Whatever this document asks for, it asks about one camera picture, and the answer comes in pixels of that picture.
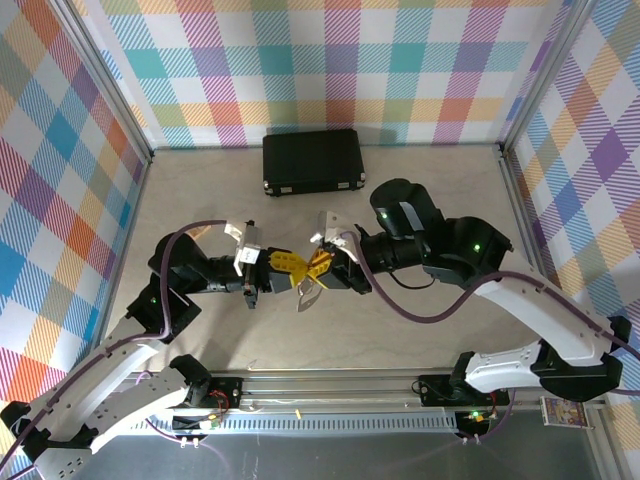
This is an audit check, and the silver key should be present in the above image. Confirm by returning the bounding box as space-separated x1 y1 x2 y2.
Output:
294 280 324 315

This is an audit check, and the black hard case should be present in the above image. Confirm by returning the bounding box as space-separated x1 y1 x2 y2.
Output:
262 128 367 198

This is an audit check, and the colourful card box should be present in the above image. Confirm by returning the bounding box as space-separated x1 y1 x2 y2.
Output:
539 395 592 430

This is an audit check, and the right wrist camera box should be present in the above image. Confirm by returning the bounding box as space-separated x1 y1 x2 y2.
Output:
309 209 362 264

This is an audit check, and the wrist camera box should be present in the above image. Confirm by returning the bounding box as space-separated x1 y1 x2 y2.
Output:
223 221 265 278
309 209 362 264

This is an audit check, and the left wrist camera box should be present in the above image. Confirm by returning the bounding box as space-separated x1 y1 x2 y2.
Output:
223 221 265 278

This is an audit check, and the thin black cable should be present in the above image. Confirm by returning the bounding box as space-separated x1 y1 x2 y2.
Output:
387 268 437 292

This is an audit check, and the aluminium side rail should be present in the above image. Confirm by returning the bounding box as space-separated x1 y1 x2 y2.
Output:
97 152 154 351
494 142 619 480

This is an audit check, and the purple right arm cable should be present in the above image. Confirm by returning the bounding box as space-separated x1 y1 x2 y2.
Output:
342 232 640 351

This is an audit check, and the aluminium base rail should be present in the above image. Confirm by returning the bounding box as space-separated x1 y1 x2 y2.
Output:
114 368 516 414

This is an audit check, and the grey slotted cable duct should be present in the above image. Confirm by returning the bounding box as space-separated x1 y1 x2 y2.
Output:
172 411 459 437

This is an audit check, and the aluminium frame post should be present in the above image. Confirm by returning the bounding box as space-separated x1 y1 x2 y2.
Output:
497 0 599 156
59 0 154 162

